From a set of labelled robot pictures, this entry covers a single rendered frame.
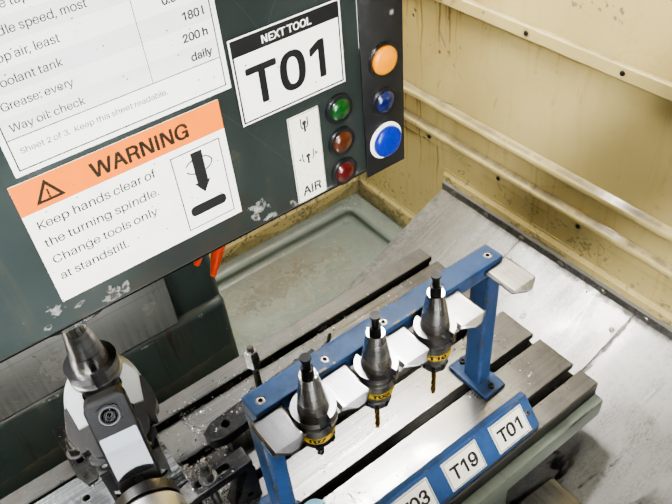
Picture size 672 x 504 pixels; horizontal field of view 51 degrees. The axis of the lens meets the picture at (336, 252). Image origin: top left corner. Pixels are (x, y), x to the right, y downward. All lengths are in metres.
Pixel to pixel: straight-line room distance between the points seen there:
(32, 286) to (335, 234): 1.69
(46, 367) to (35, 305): 0.94
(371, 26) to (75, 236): 0.28
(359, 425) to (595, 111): 0.74
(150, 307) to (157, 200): 0.97
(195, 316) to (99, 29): 1.19
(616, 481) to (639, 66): 0.77
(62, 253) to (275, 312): 1.47
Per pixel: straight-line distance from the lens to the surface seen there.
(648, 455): 1.54
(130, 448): 0.81
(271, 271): 2.09
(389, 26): 0.61
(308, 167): 0.61
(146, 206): 0.54
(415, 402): 1.37
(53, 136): 0.49
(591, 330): 1.63
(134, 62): 0.49
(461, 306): 1.09
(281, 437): 0.96
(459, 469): 1.25
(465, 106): 1.71
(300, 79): 0.57
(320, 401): 0.94
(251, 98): 0.55
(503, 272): 1.15
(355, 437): 1.33
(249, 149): 0.57
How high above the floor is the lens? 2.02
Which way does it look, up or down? 43 degrees down
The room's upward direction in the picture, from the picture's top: 6 degrees counter-clockwise
